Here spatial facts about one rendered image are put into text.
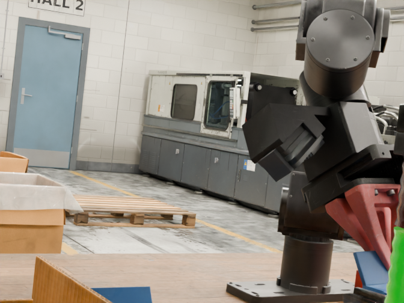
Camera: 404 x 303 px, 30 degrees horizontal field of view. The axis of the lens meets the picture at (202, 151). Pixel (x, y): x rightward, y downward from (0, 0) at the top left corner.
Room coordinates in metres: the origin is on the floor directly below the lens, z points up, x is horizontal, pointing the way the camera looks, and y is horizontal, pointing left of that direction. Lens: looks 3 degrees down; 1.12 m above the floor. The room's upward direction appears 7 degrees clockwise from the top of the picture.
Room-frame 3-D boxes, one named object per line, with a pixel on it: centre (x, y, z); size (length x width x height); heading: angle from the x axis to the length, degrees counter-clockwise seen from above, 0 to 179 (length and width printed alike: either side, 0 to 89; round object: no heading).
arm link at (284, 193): (0.95, -0.15, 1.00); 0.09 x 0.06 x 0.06; 82
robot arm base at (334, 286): (0.96, -0.15, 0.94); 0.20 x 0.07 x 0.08; 122
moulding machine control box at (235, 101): (9.49, -0.37, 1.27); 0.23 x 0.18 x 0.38; 119
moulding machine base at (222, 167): (9.89, -0.74, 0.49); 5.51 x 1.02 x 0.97; 29
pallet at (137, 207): (7.31, 0.75, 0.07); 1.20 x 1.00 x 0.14; 121
